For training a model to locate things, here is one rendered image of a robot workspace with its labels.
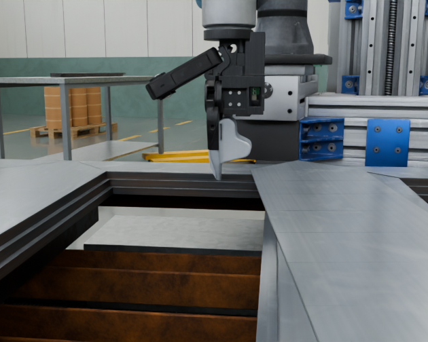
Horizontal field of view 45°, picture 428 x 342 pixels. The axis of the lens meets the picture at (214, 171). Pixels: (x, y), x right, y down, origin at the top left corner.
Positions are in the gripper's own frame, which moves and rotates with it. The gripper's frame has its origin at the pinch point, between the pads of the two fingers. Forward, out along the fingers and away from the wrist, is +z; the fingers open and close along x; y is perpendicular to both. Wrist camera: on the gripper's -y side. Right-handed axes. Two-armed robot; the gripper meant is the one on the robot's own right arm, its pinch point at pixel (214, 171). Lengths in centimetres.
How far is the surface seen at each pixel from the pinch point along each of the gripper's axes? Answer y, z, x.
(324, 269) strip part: 12.9, 1.0, -34.8
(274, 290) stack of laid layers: 8.9, 2.2, -36.6
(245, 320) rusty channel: 5.9, 13.6, -19.5
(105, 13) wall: -356, -137, 1053
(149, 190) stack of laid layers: -10.2, 3.6, 1.7
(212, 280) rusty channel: 0.7, 14.2, -6.9
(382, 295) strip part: 16.5, 1.0, -39.3
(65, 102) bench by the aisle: -149, 9, 306
